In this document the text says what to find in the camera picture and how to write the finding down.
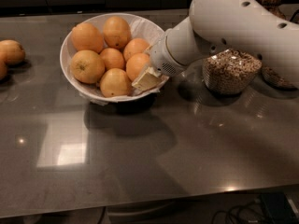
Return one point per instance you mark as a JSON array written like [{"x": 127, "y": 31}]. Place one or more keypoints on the white paper bowl liner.
[{"x": 140, "y": 28}]

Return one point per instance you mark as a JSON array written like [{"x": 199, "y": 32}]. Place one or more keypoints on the black box under table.
[{"x": 277, "y": 208}]

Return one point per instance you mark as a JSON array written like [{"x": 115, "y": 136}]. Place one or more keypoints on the orange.
[
  {"x": 135, "y": 64},
  {"x": 112, "y": 58},
  {"x": 3, "y": 70},
  {"x": 86, "y": 36},
  {"x": 136, "y": 45},
  {"x": 87, "y": 66},
  {"x": 115, "y": 82},
  {"x": 11, "y": 52},
  {"x": 116, "y": 32}
]

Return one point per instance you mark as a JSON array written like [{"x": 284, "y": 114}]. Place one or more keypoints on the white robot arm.
[{"x": 215, "y": 25}]

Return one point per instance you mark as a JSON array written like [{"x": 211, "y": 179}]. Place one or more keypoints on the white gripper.
[{"x": 161, "y": 57}]

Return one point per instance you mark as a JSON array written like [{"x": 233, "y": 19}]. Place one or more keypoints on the white bowl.
[{"x": 66, "y": 54}]

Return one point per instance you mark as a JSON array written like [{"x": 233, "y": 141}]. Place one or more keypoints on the front glass cereal jar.
[{"x": 230, "y": 72}]

